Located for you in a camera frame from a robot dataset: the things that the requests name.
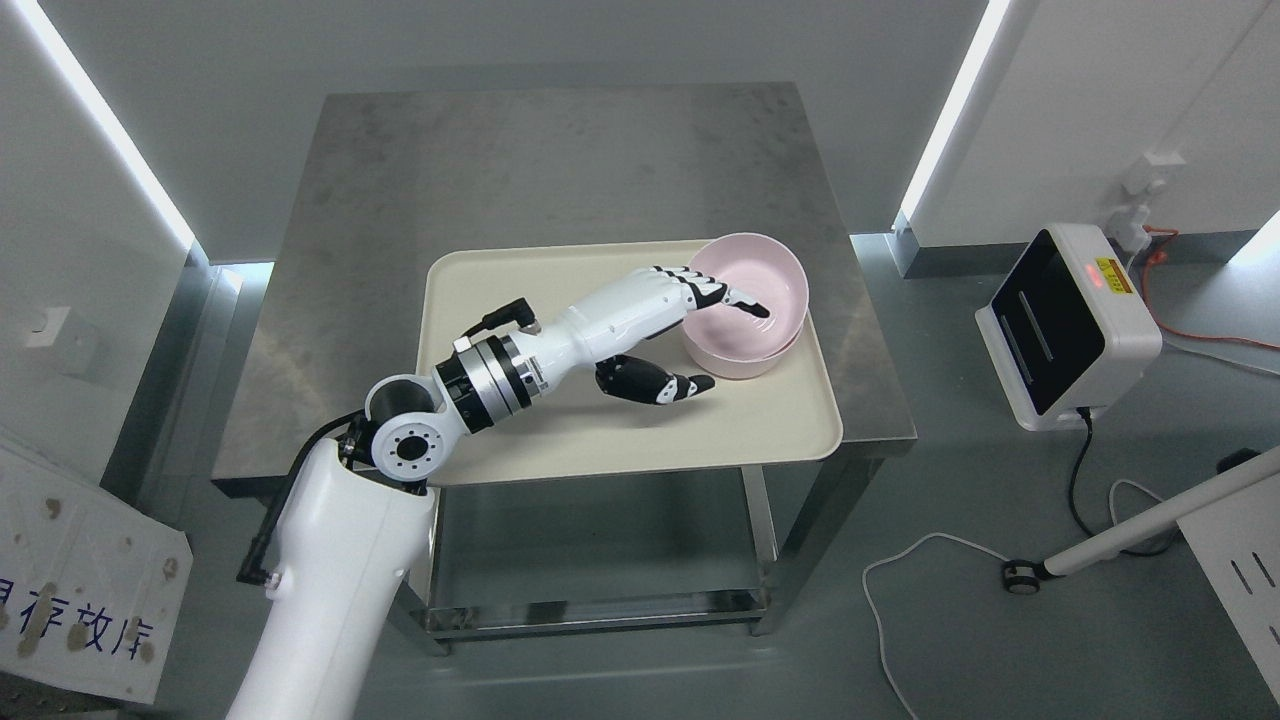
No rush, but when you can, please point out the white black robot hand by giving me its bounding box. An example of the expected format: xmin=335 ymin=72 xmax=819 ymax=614
xmin=520 ymin=266 xmax=771 ymax=405

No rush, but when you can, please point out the pink bowl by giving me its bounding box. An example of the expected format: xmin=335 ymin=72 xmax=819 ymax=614
xmin=681 ymin=232 xmax=810 ymax=360
xmin=682 ymin=332 xmax=800 ymax=380

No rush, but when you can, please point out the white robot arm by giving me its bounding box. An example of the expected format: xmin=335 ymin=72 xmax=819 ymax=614
xmin=227 ymin=301 xmax=596 ymax=719

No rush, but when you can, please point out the beige plastic tray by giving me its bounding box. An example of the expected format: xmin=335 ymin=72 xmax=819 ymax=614
xmin=419 ymin=240 xmax=844 ymax=487

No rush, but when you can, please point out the stainless steel table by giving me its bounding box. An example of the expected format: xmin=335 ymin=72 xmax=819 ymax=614
xmin=212 ymin=83 xmax=916 ymax=635

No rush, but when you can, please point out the white black box device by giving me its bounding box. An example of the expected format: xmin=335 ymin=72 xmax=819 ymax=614
xmin=975 ymin=223 xmax=1164 ymax=430

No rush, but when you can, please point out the white stand leg with caster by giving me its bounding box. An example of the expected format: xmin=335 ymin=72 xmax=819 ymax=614
xmin=1001 ymin=446 xmax=1279 ymax=594

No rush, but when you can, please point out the white sign board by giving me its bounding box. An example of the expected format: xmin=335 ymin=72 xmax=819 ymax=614
xmin=1 ymin=450 xmax=193 ymax=705

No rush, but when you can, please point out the white perforated panel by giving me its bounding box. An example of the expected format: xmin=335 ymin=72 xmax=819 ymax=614
xmin=1178 ymin=479 xmax=1279 ymax=700

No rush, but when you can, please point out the black power cable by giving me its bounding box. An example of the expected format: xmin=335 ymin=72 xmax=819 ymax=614
xmin=1066 ymin=407 xmax=1179 ymax=559

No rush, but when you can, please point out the white wall socket plug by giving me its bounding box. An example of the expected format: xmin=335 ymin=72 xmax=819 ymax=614
xmin=1106 ymin=151 xmax=1185 ymax=263

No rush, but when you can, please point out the white cable on floor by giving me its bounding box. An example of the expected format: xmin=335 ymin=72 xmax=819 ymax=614
xmin=861 ymin=479 xmax=1166 ymax=720

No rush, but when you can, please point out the white wall outlet left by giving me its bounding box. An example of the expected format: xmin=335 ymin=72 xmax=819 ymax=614
xmin=26 ymin=306 xmax=76 ymax=351

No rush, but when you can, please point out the orange cable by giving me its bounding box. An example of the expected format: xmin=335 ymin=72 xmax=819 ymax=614
xmin=1140 ymin=229 xmax=1280 ymax=352

